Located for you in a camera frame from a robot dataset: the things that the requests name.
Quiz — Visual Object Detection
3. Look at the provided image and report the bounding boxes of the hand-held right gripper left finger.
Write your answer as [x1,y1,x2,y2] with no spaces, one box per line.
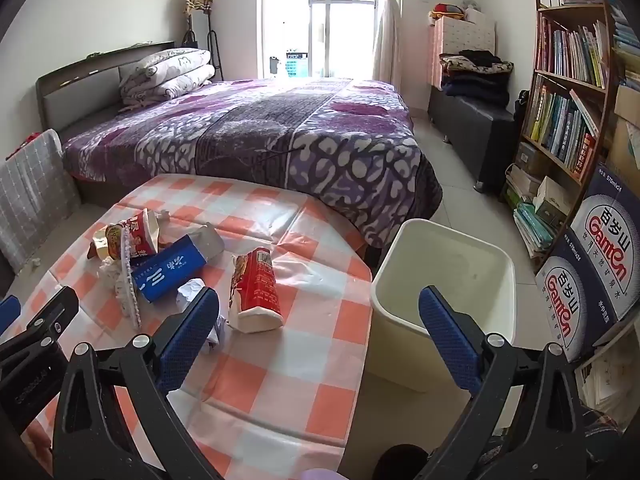
[52,286,223,480]

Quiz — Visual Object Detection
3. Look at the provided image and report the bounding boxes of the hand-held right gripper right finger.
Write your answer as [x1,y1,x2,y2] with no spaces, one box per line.
[418,285,588,480]

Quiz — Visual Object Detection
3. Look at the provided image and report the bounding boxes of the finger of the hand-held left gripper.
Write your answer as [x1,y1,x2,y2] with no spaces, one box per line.
[0,295,22,336]
[0,285,80,377]

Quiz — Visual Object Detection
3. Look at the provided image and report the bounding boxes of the white paper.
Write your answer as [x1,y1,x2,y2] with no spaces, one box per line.
[176,280,223,356]

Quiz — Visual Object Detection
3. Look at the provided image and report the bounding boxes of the white plastic bin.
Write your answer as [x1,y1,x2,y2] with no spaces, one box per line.
[370,218,517,393]

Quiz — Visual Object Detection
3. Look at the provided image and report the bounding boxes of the blue carton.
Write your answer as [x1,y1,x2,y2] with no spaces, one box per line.
[131,224,226,305]

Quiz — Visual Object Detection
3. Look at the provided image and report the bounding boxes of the white foil cup lid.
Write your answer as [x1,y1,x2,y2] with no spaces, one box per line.
[114,230,143,331]

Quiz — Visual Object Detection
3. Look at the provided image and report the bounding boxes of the red and white paper carton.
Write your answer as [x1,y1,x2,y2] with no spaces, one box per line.
[227,246,286,333]

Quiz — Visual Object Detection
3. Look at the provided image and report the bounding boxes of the red snack wrapper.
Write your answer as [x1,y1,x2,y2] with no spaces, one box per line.
[89,208,163,261]

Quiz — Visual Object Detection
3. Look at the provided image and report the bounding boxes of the orange checked tablecloth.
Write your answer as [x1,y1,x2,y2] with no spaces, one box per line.
[10,174,375,480]

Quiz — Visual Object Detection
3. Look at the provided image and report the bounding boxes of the small blue water box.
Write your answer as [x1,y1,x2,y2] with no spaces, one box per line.
[535,255,598,363]

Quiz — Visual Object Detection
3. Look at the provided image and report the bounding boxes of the grey checked cushion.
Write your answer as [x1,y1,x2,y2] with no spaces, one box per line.
[0,129,83,273]

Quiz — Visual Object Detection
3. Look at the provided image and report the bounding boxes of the dark round object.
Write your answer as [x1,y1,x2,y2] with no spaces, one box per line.
[372,444,431,480]

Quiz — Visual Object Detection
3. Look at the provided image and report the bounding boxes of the stack of flat books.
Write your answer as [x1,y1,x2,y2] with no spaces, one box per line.
[505,162,576,261]

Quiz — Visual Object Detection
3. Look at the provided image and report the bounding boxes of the stacks of white papers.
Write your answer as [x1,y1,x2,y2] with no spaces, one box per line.
[575,345,640,431]

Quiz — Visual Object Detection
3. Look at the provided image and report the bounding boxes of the large blue water box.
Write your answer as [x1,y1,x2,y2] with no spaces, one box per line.
[570,162,640,321]

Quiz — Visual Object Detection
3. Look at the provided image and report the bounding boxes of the bed with purple blanket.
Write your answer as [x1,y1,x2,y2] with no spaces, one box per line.
[60,77,443,261]

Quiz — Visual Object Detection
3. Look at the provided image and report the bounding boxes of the dark bench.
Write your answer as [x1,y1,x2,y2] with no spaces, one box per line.
[427,85,516,193]

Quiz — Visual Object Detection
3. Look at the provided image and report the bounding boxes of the grey bed headboard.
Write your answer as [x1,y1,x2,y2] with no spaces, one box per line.
[35,40,178,141]

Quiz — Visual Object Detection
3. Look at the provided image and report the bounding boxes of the row of books with red spine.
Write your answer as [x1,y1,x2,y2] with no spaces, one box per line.
[522,77,598,181]

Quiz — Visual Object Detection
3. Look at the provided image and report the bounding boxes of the pile of folded clothes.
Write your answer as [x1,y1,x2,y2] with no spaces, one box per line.
[439,50,515,108]

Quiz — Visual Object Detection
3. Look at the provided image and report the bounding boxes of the folded floral quilt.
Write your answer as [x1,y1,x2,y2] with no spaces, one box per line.
[119,48,216,108]

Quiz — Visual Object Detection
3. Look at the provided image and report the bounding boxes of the brown cardboard box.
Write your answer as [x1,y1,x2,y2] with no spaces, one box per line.
[612,80,640,181]

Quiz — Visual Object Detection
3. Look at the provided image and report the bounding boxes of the black coat rack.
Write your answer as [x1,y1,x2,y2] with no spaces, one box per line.
[181,2,223,82]

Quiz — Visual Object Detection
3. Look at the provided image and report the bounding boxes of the wooden bookshelf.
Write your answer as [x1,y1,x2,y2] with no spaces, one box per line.
[500,0,621,271]

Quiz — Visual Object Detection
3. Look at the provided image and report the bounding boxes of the blue basket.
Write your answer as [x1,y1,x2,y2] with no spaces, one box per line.
[285,50,308,78]

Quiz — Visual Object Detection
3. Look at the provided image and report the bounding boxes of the pink and white cabinet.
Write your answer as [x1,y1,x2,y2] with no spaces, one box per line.
[427,7,498,91]

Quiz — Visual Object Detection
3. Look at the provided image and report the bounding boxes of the row of upright books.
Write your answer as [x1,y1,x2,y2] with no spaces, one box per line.
[537,15,608,88]

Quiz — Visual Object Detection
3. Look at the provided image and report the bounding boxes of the white curtain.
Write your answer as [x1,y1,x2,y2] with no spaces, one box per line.
[372,0,403,86]

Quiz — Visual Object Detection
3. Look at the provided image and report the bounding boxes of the window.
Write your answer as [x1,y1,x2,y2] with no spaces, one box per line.
[257,0,381,81]

